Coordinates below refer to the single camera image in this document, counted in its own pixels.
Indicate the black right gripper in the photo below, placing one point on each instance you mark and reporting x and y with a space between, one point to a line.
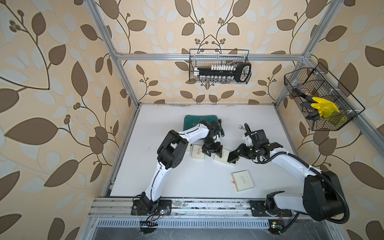
241 151

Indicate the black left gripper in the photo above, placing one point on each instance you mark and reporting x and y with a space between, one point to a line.
217 149

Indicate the large cream jewelry box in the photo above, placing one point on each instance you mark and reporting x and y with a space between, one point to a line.
242 180

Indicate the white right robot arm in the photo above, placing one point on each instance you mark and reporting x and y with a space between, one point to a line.
322 197

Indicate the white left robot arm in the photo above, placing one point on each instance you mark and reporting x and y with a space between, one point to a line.
171 152

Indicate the green plastic tool case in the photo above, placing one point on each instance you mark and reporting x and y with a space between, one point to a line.
190 121

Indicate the black pliers in basket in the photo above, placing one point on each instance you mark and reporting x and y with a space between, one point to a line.
310 112

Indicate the yellow rubber glove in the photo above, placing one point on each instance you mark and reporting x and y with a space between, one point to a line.
324 108

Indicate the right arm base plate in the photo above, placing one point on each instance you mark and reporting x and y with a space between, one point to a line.
268 207

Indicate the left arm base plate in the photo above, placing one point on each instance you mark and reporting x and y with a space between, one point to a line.
143 206

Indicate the black wire basket right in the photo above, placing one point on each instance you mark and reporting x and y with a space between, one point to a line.
320 82

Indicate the black wire basket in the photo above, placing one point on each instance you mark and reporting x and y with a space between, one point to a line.
320 82
208 57

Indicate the socket set rail black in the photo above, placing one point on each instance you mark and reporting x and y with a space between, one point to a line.
238 73

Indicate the black wire basket back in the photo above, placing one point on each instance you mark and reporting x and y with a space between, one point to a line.
208 57

